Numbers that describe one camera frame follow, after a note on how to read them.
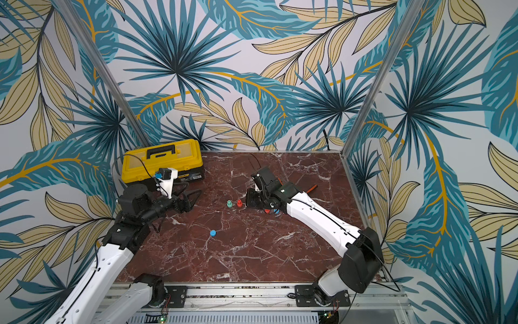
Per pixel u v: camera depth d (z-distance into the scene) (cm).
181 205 62
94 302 43
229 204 96
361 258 41
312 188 108
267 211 95
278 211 55
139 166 86
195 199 66
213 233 89
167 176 60
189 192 64
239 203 97
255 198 69
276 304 73
